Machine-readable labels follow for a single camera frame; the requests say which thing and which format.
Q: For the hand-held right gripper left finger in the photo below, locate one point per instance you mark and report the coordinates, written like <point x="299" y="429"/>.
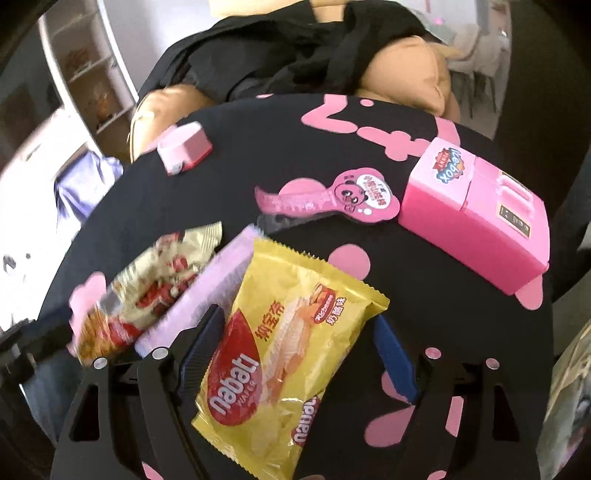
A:
<point x="203" y="350"/>

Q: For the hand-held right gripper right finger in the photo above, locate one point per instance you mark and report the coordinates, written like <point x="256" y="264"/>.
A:
<point x="395" y="357"/>

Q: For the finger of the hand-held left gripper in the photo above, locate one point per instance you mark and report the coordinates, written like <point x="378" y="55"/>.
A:
<point x="37" y="344"/>

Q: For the yellow wafer packet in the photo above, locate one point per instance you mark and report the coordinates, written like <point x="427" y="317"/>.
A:
<point x="286" y="332"/>

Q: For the patterned snack wrapper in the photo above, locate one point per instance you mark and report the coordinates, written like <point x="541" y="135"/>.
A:
<point x="147" y="286"/>

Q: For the beige paper bag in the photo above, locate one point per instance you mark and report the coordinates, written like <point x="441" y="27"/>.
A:
<point x="570" y="406"/>

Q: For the lilac flat wrapper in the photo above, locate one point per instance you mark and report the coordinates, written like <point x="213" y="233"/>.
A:
<point x="217" y="277"/>

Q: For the pink toy fridge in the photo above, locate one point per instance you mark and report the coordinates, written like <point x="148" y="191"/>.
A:
<point x="475" y="221"/>

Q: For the purple bag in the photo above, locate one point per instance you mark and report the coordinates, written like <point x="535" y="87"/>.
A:
<point x="85" y="184"/>

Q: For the pink toy card package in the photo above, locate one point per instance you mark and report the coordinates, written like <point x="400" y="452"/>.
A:
<point x="341" y="196"/>

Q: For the small pink container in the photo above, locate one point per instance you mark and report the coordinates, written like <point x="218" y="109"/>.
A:
<point x="184" y="145"/>

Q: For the black pink printed tablecloth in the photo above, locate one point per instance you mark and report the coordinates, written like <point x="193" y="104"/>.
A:
<point x="323" y="134"/>

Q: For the orange shelf ornament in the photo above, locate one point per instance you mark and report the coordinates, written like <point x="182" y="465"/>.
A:
<point x="104" y="101"/>
<point x="76" y="60"/>

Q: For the orange sofa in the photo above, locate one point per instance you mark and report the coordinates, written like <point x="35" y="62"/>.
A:
<point x="406" y="69"/>

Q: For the white shelf unit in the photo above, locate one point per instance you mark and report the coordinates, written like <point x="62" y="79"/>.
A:
<point x="117" y="60"/>

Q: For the black clothing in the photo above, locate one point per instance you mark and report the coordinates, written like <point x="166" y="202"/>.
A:
<point x="277" y="46"/>

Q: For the beige dining chair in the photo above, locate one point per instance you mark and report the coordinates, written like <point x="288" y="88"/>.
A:
<point x="480" y="46"/>

